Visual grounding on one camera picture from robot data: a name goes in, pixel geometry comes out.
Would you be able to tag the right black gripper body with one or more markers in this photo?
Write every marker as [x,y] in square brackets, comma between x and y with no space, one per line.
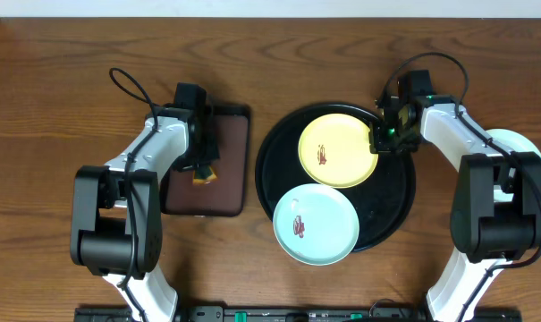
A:
[392,138]

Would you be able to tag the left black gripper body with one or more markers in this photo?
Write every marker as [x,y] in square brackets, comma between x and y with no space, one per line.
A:
[206,146]

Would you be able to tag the green and orange sponge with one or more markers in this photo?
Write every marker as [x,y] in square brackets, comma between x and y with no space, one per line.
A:
[203,174]

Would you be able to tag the yellow plate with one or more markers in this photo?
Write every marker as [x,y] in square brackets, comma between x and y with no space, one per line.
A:
[334,150]

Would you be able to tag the light blue plate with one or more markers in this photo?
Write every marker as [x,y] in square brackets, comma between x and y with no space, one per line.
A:
[516,142]
[316,224]

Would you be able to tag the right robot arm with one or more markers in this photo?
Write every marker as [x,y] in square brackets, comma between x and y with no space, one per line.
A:
[496,209]

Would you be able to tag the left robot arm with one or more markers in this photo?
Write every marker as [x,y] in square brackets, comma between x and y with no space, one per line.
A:
[116,211]

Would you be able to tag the black round tray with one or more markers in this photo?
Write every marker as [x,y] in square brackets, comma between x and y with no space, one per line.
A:
[382,201]

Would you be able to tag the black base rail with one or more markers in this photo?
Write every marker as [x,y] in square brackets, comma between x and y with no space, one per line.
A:
[219,314]

